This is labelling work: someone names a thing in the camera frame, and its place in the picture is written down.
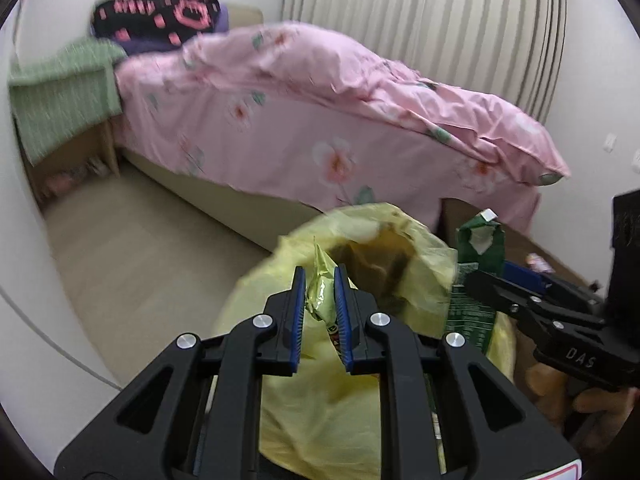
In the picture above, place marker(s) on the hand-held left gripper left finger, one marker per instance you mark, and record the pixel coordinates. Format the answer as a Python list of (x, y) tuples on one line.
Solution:
[(298, 312)]

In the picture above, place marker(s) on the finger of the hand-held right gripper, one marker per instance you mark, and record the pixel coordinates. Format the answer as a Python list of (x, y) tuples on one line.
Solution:
[(522, 274), (492, 292)]

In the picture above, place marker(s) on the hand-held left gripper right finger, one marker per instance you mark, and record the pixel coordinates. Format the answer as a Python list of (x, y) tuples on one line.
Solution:
[(342, 312)]

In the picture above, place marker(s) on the pink snack packet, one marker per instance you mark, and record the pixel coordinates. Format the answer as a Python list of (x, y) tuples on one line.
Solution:
[(536, 261)]

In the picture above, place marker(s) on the gold foil snack wrapper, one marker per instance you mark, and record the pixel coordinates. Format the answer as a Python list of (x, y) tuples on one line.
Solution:
[(322, 295)]

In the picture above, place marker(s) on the green snack packet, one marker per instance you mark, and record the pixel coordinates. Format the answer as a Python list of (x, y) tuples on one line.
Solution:
[(480, 255)]

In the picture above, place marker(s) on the yellow plastic trash bag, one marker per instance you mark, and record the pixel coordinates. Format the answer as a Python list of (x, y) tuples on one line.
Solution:
[(320, 410)]

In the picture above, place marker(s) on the person's right hand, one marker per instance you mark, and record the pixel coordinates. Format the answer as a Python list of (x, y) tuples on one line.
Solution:
[(600, 405)]

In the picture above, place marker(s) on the pink floral bed sheet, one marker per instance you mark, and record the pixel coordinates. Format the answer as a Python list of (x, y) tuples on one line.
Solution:
[(240, 130)]

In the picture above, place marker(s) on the pink floral duvet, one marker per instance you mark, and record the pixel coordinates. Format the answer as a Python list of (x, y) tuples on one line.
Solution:
[(350, 85)]

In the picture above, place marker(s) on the white sneaker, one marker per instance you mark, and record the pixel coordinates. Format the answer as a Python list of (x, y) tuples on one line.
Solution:
[(96, 166)]

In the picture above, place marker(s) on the wooden nightstand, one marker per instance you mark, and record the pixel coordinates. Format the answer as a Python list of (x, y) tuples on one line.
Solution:
[(107, 145)]

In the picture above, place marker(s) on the striped beige curtain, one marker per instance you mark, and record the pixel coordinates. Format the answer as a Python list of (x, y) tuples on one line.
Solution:
[(450, 20)]

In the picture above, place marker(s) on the pink soft item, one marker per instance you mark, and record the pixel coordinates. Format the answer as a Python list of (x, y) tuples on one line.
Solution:
[(60, 183)]

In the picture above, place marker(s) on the green checked cloth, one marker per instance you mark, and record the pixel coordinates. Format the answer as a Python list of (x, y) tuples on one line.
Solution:
[(55, 90)]

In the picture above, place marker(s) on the black pink Kitty pillow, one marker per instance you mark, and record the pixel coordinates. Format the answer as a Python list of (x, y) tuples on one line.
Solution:
[(155, 15)]

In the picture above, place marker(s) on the beige bed frame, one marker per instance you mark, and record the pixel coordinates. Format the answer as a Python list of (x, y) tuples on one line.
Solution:
[(215, 195)]

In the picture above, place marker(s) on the white wall socket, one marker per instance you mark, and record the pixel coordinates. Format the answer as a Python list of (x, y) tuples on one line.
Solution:
[(609, 142), (636, 160)]

